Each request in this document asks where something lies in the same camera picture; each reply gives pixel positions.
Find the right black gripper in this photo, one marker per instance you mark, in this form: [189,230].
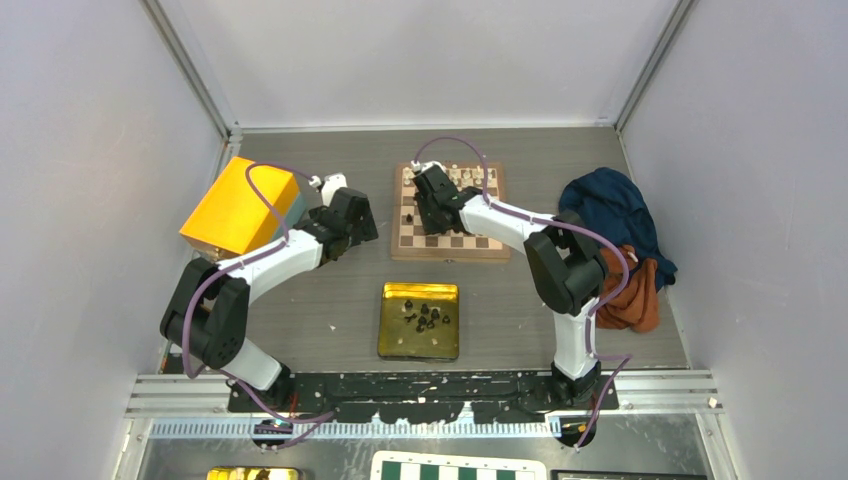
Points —
[428,227]

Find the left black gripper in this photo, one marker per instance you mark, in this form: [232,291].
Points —
[365,230]

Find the wooden chess board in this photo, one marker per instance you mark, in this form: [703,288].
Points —
[437,235]

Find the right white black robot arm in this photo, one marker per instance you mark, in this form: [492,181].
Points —
[566,266]

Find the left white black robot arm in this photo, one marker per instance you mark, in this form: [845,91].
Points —
[207,313]

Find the white chess piece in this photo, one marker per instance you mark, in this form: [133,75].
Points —
[407,177]
[468,177]
[455,176]

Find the green white chess mat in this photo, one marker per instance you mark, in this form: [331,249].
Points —
[399,465]

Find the orange yellow box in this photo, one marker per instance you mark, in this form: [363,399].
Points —
[231,220]

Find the gold metal tray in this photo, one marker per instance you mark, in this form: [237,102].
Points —
[398,338]

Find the dark blue cloth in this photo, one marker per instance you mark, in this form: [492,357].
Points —
[610,204]

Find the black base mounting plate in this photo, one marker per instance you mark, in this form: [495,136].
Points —
[509,397]

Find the rust orange cloth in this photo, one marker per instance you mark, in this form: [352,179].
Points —
[636,307]

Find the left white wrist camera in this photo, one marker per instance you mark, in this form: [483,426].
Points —
[327,186]

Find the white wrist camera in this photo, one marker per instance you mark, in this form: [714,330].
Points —
[418,167]
[327,186]

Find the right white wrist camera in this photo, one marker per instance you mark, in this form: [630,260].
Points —
[418,167]

